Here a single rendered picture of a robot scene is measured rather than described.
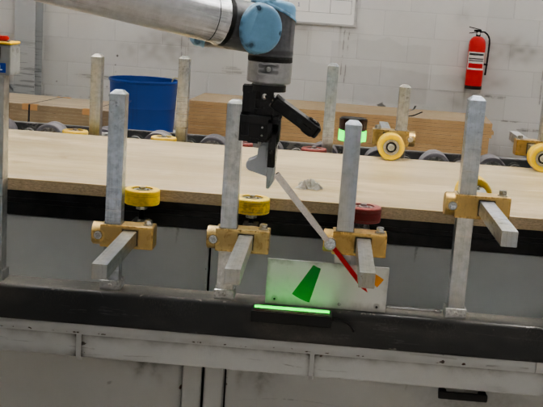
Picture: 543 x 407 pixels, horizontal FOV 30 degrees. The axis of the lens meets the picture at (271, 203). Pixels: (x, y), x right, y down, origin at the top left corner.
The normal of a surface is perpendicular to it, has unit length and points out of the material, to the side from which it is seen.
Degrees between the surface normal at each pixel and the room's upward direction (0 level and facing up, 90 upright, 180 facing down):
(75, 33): 90
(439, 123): 90
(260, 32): 91
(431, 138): 90
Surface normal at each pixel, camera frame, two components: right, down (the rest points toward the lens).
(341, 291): -0.06, 0.19
